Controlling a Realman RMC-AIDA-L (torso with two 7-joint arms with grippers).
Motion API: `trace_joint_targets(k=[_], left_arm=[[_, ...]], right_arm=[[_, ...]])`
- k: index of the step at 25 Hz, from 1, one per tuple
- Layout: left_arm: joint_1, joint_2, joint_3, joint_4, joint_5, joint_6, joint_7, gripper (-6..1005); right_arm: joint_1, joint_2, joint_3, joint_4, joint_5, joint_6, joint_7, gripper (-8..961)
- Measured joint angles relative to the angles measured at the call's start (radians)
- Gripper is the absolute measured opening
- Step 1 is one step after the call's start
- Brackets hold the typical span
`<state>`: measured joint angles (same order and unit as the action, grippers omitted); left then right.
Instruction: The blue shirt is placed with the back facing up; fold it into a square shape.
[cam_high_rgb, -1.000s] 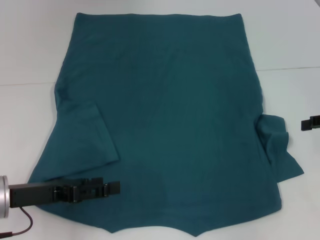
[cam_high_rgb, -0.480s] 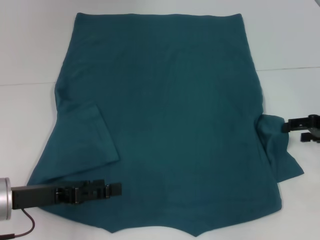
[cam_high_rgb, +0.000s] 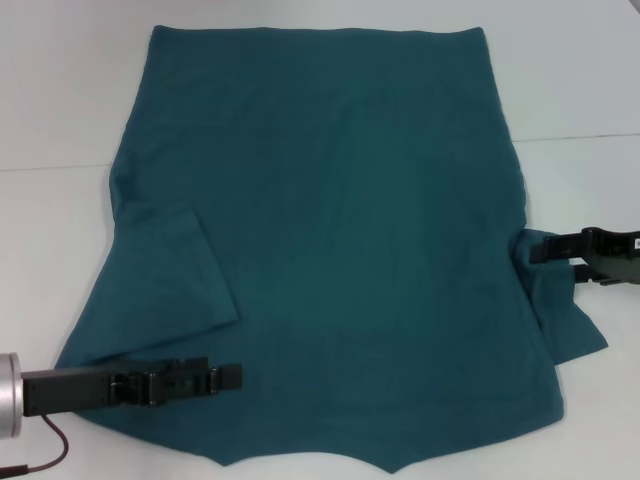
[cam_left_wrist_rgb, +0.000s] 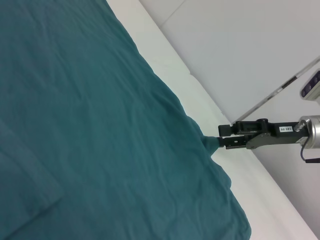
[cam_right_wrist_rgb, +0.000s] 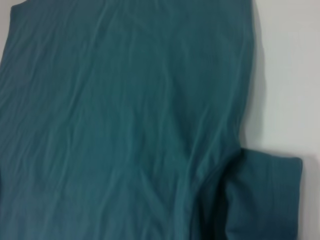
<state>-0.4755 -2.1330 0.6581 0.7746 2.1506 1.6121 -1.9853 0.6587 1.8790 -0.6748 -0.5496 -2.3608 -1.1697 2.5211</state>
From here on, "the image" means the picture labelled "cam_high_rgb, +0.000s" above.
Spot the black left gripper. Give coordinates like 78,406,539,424
20,363,154,417

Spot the teal blue shirt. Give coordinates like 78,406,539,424
52,22,611,474

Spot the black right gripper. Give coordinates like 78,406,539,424
529,225,640,288

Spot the dark red thin cable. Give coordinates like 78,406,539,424
0,413,70,462

